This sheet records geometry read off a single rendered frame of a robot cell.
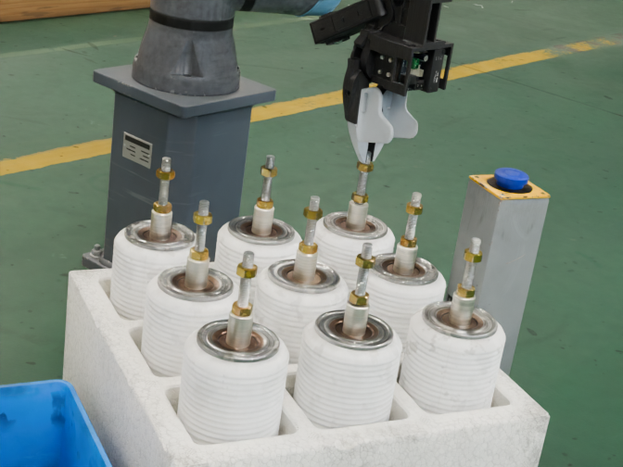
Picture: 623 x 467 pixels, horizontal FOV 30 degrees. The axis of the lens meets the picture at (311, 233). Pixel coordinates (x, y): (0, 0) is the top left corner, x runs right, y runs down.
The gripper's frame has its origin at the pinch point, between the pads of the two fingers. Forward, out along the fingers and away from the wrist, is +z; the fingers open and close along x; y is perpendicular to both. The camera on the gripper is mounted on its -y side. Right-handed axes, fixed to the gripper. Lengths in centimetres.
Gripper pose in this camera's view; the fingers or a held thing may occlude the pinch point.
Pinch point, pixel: (363, 148)
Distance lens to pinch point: 132.0
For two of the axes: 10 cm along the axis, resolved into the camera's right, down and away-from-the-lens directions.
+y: 7.1, 3.6, -6.1
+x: 6.9, -1.9, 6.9
